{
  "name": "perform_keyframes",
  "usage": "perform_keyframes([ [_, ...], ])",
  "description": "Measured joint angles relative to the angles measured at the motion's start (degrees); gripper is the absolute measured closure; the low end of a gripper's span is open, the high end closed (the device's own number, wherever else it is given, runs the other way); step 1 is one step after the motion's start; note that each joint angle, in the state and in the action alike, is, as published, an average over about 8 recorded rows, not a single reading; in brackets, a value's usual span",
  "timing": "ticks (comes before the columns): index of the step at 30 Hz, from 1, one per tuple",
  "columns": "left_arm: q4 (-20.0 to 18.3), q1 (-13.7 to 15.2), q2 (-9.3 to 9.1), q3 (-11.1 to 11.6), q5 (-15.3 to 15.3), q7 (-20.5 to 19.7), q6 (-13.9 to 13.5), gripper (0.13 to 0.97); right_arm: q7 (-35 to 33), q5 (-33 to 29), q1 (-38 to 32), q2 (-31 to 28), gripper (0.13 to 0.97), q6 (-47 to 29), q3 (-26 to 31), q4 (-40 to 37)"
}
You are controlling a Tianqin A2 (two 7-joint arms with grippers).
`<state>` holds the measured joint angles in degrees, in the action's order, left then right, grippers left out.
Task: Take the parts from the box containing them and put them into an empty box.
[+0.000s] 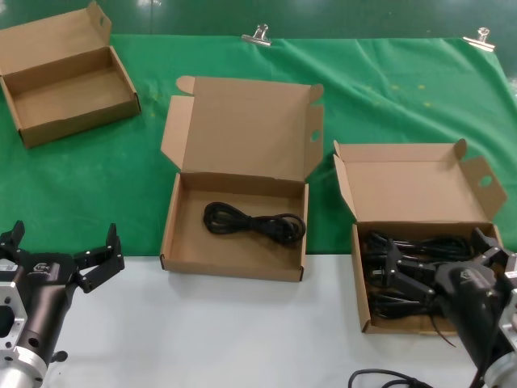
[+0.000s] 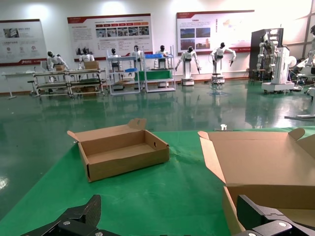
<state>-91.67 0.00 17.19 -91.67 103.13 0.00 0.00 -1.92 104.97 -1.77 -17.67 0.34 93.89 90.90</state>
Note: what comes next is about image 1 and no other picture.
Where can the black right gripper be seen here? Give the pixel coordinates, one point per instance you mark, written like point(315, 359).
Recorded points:
point(472, 299)

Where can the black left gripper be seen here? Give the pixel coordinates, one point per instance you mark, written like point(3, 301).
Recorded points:
point(44, 283)

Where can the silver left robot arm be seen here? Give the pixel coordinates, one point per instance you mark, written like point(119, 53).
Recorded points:
point(20, 372)

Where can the large open cardboard box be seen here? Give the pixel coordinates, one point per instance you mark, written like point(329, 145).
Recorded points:
point(242, 129)
point(404, 190)

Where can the small open cardboard box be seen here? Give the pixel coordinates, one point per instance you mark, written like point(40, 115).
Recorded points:
point(68, 93)

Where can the green tablecloth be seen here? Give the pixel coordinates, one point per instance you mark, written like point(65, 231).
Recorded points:
point(404, 105)

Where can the silver binder clip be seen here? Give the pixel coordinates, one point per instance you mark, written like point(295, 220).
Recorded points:
point(480, 41)
point(256, 39)

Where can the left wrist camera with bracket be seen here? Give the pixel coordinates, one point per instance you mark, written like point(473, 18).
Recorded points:
point(6, 268)

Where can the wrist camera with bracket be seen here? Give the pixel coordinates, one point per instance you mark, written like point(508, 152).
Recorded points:
point(512, 266)
point(6, 268)

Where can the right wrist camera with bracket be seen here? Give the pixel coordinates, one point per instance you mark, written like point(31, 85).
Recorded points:
point(512, 266)

